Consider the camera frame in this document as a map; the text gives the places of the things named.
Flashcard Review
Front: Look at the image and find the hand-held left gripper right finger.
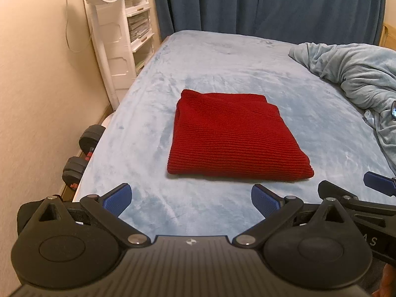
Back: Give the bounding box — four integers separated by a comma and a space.
232, 184, 356, 248

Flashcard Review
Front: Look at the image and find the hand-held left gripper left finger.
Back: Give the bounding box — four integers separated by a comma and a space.
19, 183, 152, 248

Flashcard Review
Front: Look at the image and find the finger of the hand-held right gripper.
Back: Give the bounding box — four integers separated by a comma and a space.
363, 172, 396, 197
318, 179, 361, 206

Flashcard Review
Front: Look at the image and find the red knit sweater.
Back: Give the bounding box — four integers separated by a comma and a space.
167, 89, 314, 181

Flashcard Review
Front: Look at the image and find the black dumbbell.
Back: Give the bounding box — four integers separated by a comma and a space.
62, 156, 91, 190
78, 124, 106, 159

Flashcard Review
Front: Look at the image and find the grey-blue crumpled blanket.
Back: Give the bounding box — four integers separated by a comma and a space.
288, 42, 396, 164

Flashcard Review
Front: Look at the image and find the bed with light blue sheet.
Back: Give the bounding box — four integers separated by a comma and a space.
73, 30, 396, 245

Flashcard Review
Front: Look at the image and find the wooden bed headboard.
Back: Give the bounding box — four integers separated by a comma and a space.
379, 23, 396, 50

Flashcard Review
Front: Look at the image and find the white shelf unit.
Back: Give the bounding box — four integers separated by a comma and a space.
93, 0, 155, 99

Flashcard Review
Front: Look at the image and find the dark blue curtain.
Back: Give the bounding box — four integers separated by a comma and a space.
150, 0, 387, 45

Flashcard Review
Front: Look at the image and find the white fan cable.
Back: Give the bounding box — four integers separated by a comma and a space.
64, 0, 93, 53

